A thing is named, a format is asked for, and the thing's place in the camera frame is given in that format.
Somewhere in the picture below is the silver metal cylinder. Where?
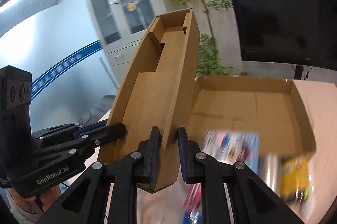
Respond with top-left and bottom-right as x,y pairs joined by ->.
258,153 -> 282,196

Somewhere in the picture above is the yellow tape roll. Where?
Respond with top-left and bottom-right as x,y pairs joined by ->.
280,156 -> 310,202

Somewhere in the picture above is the brown cardboard box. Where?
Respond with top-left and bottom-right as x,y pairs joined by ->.
98,8 -> 316,192

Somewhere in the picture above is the colourful picture box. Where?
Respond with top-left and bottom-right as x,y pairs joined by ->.
202,129 -> 259,173

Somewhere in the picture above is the grey sleeve forearm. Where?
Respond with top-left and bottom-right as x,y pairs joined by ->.
6,189 -> 43,223

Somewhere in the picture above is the person's left hand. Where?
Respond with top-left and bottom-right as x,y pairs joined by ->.
7,185 -> 60,211

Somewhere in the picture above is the pink toy package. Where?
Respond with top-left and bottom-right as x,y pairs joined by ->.
182,184 -> 202,224

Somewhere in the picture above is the grey glass-door cabinet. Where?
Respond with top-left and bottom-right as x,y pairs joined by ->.
86,0 -> 166,84

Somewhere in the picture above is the green leafy plant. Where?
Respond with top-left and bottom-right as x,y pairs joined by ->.
110,0 -> 250,77

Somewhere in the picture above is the black television screen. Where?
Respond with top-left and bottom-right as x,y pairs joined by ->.
231,0 -> 336,70

